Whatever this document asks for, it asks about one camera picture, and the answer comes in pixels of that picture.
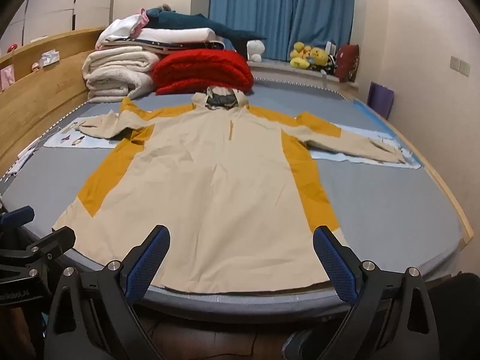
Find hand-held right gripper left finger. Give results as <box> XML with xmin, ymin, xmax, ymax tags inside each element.
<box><xmin>44</xmin><ymin>225</ymin><xmax>171</xmax><ymax>360</ymax></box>

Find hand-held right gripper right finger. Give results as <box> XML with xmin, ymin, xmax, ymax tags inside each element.
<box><xmin>313</xmin><ymin>226</ymin><xmax>439</xmax><ymax>360</ymax></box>

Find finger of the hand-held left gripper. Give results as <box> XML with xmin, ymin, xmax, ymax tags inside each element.
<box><xmin>0</xmin><ymin>226</ymin><xmax>76</xmax><ymax>275</ymax></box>
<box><xmin>0</xmin><ymin>205</ymin><xmax>35</xmax><ymax>230</ymax></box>

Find beige and yellow hooded jacket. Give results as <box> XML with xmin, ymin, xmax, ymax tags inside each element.
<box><xmin>52</xmin><ymin>85</ymin><xmax>407</xmax><ymax>294</ymax></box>

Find bed with grey sheet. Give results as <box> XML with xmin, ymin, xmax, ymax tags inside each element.
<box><xmin>0</xmin><ymin>77</ymin><xmax>474</xmax><ymax>325</ymax></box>

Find light blue printed mat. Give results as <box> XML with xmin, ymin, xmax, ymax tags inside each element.
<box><xmin>309</xmin><ymin>122</ymin><xmax>424</xmax><ymax>170</ymax></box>
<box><xmin>44</xmin><ymin>117</ymin><xmax>121</xmax><ymax>149</ymax></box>

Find wooden headboard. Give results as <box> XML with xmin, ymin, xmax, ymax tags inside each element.
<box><xmin>0</xmin><ymin>26</ymin><xmax>109</xmax><ymax>181</ymax></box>

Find pink card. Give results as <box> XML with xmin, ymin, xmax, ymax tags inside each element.
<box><xmin>0</xmin><ymin>65</ymin><xmax>16</xmax><ymax>91</ymax></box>

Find tissue pack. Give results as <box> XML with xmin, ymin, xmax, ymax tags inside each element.
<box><xmin>37</xmin><ymin>49</ymin><xmax>61</xmax><ymax>67</ymax></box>

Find purple box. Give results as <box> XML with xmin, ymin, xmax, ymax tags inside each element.
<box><xmin>367</xmin><ymin>82</ymin><xmax>395</xmax><ymax>121</ymax></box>

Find white folded fleece blanket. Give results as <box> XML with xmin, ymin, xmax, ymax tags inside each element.
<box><xmin>82</xmin><ymin>46</ymin><xmax>162</xmax><ymax>104</ymax></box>

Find red folded blanket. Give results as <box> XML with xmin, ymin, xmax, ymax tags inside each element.
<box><xmin>152</xmin><ymin>49</ymin><xmax>255</xmax><ymax>96</ymax></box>

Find dark red bag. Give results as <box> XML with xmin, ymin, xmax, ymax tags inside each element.
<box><xmin>335</xmin><ymin>44</ymin><xmax>360</xmax><ymax>82</ymax></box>

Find window sill bench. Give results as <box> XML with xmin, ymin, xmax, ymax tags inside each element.
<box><xmin>249</xmin><ymin>59</ymin><xmax>359</xmax><ymax>91</ymax></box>

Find yellow plush toy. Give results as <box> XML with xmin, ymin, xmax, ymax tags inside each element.
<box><xmin>310</xmin><ymin>47</ymin><xmax>331</xmax><ymax>70</ymax></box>

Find white and pink folded cloth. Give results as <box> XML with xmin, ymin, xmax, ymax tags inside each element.
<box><xmin>95</xmin><ymin>7</ymin><xmax>149</xmax><ymax>50</ymax></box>

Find yellow packets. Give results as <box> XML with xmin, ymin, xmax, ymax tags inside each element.
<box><xmin>289</xmin><ymin>42</ymin><xmax>314</xmax><ymax>70</ymax></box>

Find white wardrobe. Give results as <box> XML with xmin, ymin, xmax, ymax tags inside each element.
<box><xmin>0</xmin><ymin>0</ymin><xmax>118</xmax><ymax>47</ymax></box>

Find white folded pillow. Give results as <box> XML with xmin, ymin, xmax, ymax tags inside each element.
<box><xmin>140</xmin><ymin>27</ymin><xmax>218</xmax><ymax>44</ymax></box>

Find white plush toy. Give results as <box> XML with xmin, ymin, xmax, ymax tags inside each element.
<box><xmin>247</xmin><ymin>40</ymin><xmax>265</xmax><ymax>62</ymax></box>

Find dark teal cloth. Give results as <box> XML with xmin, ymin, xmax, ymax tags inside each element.
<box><xmin>146</xmin><ymin>5</ymin><xmax>268</xmax><ymax>43</ymax></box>

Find blue curtain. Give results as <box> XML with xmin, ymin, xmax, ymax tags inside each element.
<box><xmin>209</xmin><ymin>0</ymin><xmax>355</xmax><ymax>62</ymax></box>

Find wall switch plate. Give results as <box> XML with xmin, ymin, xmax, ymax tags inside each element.
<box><xmin>450</xmin><ymin>55</ymin><xmax>471</xmax><ymax>76</ymax></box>

